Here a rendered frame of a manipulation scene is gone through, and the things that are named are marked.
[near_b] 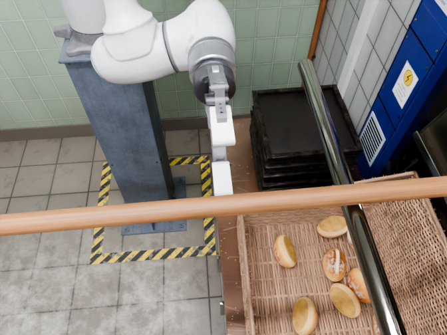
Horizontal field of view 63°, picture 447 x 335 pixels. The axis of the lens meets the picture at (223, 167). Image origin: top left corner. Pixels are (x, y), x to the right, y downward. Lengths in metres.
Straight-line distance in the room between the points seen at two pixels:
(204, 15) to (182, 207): 0.39
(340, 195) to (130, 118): 0.87
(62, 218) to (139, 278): 1.26
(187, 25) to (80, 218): 0.41
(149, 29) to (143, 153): 0.73
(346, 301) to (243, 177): 0.52
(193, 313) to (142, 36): 1.25
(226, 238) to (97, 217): 0.70
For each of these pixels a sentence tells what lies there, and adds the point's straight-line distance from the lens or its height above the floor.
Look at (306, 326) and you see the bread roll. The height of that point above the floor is 0.65.
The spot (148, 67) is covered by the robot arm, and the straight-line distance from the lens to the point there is 0.75.
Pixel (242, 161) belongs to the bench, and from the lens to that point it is 1.32.
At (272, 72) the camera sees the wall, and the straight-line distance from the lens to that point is 1.97.
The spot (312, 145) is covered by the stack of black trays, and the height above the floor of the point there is 0.80.
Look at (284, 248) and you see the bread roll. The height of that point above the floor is 0.65.
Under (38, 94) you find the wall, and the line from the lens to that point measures 2.14.
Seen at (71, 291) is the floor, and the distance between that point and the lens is 1.85.
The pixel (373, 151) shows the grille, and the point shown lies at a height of 0.72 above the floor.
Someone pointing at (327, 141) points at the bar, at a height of 1.17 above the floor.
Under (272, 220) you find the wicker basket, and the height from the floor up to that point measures 0.62.
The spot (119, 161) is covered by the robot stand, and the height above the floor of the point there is 0.52.
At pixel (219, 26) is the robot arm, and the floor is 1.24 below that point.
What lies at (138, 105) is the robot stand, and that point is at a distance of 1.21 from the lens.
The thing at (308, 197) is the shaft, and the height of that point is 1.21.
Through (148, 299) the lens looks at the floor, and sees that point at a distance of 1.74.
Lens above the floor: 1.65
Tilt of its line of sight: 55 degrees down
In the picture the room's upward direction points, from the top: straight up
